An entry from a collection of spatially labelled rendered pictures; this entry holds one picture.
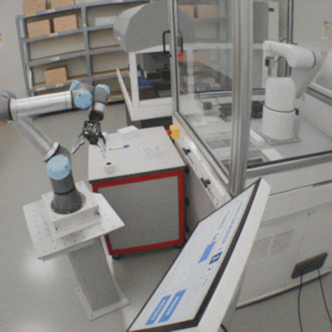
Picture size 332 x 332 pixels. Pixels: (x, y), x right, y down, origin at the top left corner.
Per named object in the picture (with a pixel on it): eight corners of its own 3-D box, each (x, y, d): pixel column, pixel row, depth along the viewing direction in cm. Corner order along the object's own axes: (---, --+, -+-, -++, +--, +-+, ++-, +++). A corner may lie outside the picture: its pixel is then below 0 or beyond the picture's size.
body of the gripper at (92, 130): (81, 132, 119) (87, 108, 123) (83, 141, 127) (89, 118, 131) (98, 134, 119) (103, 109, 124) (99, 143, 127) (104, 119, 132)
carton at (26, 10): (22, 15, 403) (21, 0, 388) (27, 15, 430) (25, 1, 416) (45, 11, 409) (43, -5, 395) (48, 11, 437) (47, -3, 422)
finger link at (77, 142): (65, 145, 118) (81, 131, 121) (68, 151, 123) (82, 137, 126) (70, 150, 117) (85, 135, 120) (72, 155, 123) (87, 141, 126)
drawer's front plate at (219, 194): (220, 215, 127) (221, 195, 122) (199, 180, 152) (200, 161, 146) (223, 214, 128) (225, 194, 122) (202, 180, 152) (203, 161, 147)
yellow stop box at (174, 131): (171, 139, 190) (171, 129, 186) (169, 135, 196) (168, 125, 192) (179, 138, 190) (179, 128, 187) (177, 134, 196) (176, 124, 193)
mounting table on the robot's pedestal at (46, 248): (45, 274, 120) (37, 258, 114) (28, 222, 153) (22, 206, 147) (128, 242, 139) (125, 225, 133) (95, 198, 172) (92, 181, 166)
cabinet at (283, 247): (215, 320, 160) (230, 232, 120) (175, 221, 247) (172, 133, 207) (332, 276, 176) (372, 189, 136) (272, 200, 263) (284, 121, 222)
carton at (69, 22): (54, 33, 434) (53, 18, 419) (57, 32, 460) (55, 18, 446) (77, 29, 440) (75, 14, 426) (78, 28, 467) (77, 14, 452)
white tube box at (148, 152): (145, 159, 186) (144, 153, 184) (140, 153, 193) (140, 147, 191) (163, 154, 189) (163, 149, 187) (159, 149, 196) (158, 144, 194)
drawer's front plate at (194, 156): (198, 178, 154) (198, 159, 148) (183, 152, 179) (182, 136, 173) (201, 177, 154) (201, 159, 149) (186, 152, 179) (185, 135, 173)
